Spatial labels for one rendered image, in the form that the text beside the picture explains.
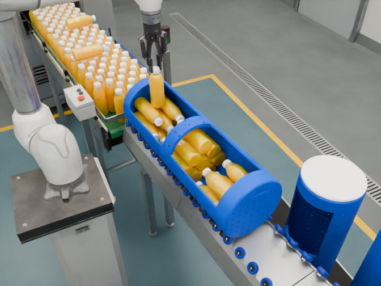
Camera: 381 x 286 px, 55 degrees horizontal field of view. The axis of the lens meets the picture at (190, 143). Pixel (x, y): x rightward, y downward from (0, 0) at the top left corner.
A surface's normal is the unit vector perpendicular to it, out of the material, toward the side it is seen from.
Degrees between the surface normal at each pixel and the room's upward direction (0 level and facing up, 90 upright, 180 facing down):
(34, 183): 5
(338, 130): 0
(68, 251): 90
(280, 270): 0
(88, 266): 90
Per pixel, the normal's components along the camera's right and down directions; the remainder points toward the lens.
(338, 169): -0.01, -0.76
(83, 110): 0.54, 0.55
